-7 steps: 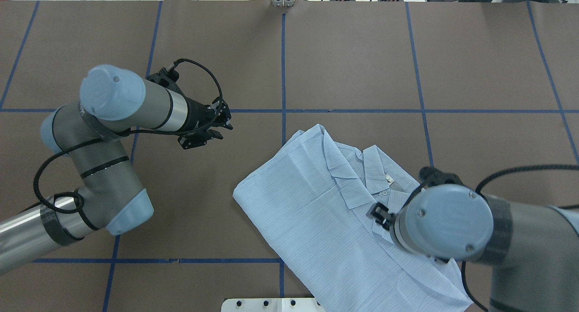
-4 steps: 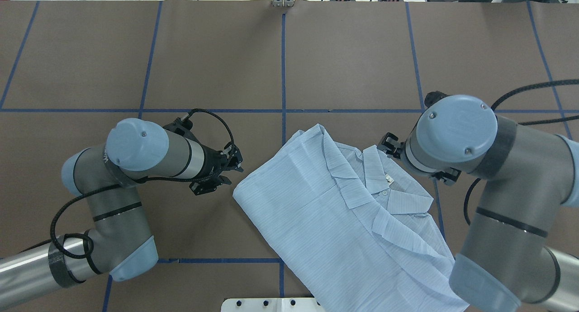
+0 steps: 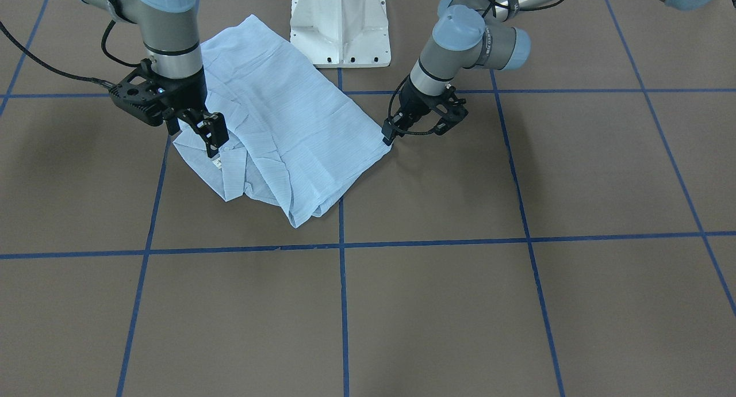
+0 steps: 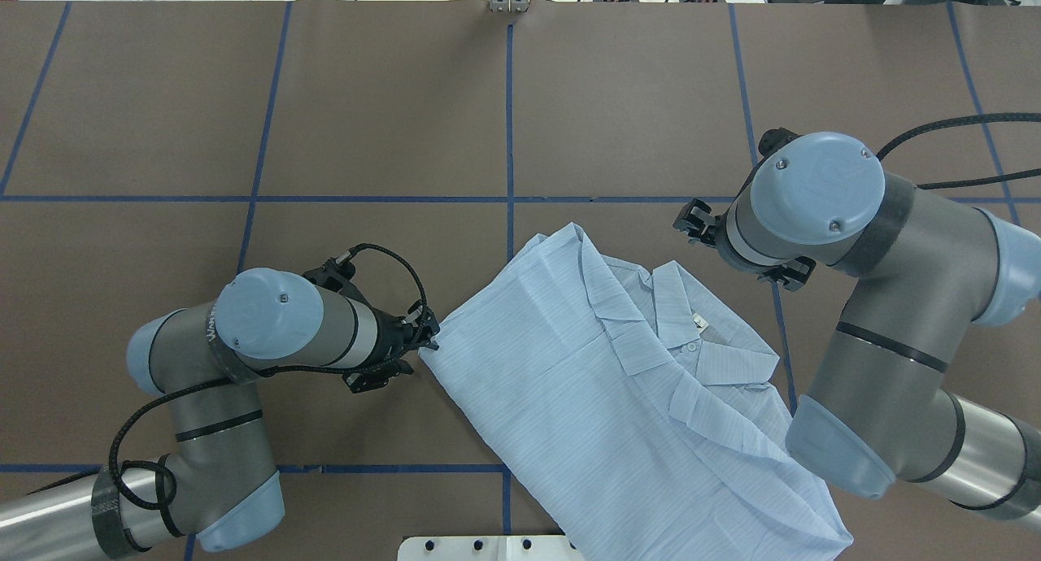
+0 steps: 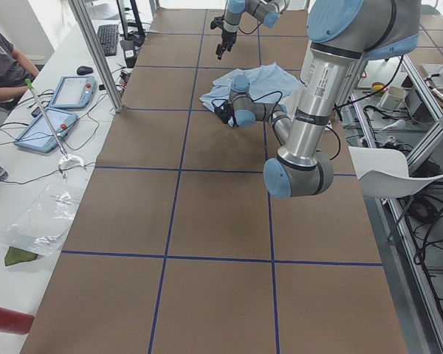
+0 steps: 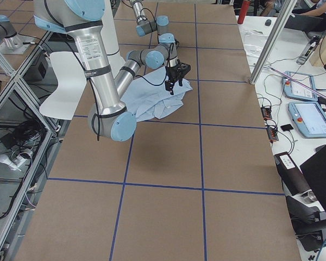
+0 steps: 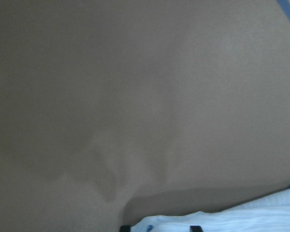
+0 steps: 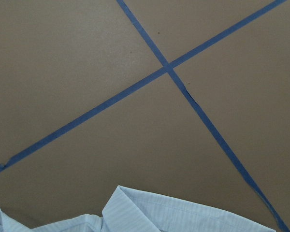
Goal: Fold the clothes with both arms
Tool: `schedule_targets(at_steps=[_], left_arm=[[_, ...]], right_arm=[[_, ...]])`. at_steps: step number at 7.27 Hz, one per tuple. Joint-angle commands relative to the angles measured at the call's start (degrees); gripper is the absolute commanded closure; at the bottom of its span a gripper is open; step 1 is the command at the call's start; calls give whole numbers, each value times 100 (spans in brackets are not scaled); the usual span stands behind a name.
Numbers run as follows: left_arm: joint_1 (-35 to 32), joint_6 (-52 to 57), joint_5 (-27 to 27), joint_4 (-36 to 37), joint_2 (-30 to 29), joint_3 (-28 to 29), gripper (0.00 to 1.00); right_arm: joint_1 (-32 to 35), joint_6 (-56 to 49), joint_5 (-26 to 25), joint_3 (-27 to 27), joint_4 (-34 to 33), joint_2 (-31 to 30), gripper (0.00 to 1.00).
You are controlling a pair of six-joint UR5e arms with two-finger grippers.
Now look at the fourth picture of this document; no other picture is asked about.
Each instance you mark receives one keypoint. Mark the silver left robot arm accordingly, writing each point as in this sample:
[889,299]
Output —
[197,460]

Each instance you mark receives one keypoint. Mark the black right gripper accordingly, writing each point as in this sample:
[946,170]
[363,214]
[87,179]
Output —
[719,229]

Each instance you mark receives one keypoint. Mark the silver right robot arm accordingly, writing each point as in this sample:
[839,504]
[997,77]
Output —
[926,269]

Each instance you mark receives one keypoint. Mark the light blue button-up shirt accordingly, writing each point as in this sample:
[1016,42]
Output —
[635,407]

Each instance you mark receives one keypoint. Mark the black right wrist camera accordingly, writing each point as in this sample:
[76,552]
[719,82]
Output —
[774,139]

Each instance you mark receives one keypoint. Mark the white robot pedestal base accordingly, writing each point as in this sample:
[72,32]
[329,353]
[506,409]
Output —
[492,547]

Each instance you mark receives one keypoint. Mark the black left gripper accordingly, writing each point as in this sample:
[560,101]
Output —
[389,341]

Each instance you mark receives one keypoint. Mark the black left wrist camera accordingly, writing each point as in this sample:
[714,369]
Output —
[335,276]

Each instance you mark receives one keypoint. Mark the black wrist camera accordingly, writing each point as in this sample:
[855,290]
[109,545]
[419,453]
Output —
[774,139]
[335,276]

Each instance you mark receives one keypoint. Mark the blue tape grid lines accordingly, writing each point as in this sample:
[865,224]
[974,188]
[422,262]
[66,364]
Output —
[152,151]

